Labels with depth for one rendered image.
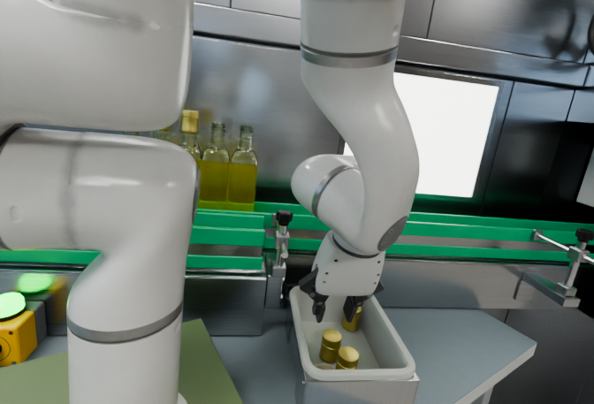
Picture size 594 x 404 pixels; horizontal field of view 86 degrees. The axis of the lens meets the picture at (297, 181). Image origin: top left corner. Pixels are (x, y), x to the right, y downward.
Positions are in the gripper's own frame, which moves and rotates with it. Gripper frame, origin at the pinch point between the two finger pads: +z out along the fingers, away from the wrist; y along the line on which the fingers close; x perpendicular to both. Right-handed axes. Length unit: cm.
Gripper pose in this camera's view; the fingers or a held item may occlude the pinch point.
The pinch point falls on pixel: (334, 308)
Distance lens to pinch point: 59.4
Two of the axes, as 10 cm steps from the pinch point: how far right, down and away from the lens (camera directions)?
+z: -1.7, 8.6, 4.7
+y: -9.8, -0.8, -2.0
